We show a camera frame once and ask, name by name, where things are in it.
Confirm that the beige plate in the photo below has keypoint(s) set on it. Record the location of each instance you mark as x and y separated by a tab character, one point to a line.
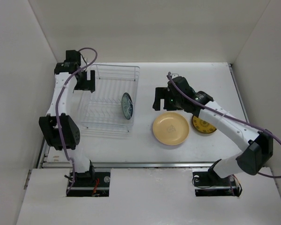
171	128

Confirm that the blue floral plate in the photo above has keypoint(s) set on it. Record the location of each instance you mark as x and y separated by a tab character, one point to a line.
127	106

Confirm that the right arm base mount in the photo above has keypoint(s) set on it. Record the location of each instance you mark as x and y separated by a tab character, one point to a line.
205	186

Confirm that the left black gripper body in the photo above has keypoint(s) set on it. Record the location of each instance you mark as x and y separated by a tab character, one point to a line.
84	84

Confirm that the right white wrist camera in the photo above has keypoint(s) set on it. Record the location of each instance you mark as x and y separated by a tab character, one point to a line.
174	75

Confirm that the white wire dish rack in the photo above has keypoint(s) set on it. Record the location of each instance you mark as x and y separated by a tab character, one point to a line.
100	112

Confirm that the metal rail front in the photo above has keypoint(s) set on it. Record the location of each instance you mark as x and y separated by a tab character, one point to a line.
150	165

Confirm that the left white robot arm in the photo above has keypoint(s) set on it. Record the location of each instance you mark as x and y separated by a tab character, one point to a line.
58	128

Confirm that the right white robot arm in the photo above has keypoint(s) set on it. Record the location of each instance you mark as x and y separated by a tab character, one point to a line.
256	146

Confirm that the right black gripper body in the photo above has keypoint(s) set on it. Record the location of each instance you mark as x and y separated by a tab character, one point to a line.
174	103

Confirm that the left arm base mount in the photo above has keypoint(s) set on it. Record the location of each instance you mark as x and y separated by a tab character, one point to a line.
89	185

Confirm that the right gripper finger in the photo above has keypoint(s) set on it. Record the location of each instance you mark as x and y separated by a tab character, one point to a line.
161	93
157	104

